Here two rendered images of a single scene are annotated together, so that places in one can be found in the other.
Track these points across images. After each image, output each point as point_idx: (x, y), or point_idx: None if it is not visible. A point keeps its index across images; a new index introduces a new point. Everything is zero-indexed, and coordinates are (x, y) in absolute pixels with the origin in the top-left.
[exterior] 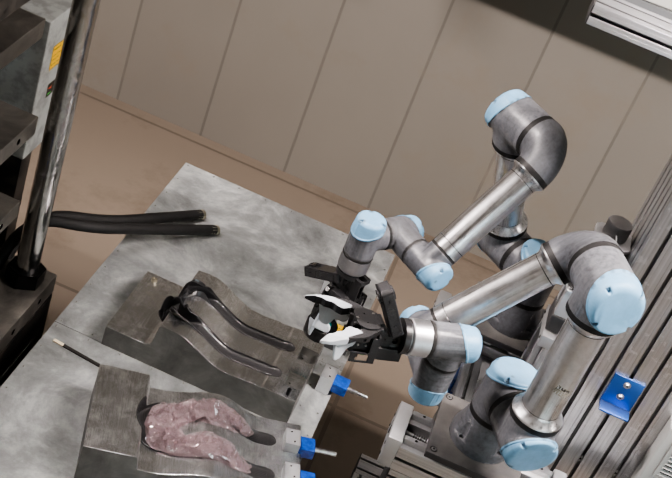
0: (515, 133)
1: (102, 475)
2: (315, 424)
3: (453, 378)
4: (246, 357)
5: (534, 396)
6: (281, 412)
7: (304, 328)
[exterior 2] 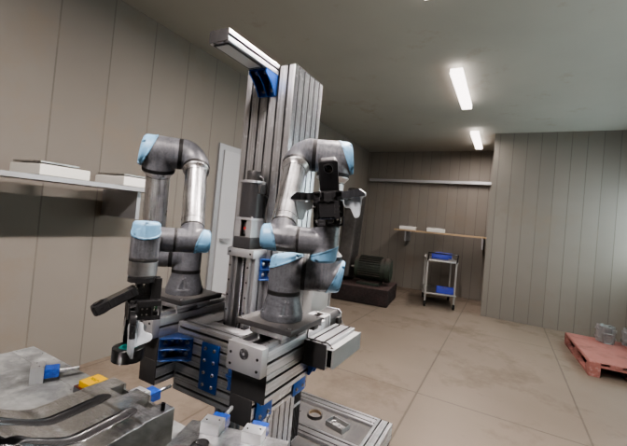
0: (174, 150)
1: None
2: (177, 423)
3: (191, 338)
4: (91, 427)
5: None
6: (165, 431)
7: (118, 361)
